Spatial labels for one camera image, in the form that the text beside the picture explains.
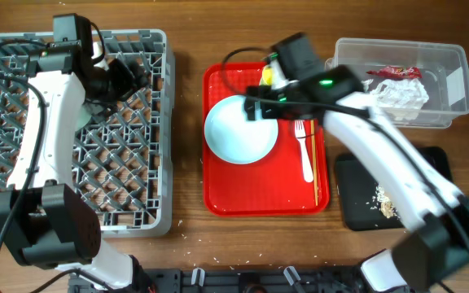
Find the red snack wrapper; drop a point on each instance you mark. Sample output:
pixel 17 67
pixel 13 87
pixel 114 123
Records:
pixel 397 73

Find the clear plastic waste bin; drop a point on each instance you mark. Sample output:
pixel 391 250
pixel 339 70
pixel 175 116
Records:
pixel 444 69

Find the yellow plastic cup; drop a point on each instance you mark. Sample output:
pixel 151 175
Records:
pixel 266 75

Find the wooden chopstick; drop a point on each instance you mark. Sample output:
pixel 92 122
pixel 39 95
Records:
pixel 314 161

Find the red plastic serving tray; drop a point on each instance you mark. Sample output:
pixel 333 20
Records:
pixel 271 186

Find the large light blue plate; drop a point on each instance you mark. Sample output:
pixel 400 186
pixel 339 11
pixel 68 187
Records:
pixel 232 137

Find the grey plastic dishwasher rack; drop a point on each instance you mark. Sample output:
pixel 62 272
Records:
pixel 121 165

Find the pale green bowl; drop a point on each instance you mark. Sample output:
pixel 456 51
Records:
pixel 84 116

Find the white plastic fork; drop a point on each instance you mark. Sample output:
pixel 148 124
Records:
pixel 301 135

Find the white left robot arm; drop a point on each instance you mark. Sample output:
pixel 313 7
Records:
pixel 43 221

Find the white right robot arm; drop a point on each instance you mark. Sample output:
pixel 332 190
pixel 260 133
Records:
pixel 433 210

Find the white paper napkin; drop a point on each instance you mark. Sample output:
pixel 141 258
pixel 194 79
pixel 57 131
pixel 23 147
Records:
pixel 402 99

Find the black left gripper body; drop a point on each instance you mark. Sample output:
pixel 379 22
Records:
pixel 115 84

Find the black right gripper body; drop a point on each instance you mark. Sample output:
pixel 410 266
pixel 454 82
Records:
pixel 274 102

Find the black food waste tray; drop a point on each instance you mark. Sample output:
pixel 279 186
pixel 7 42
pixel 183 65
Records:
pixel 355 188

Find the pile of rice scraps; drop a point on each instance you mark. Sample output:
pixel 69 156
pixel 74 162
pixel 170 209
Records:
pixel 383 203

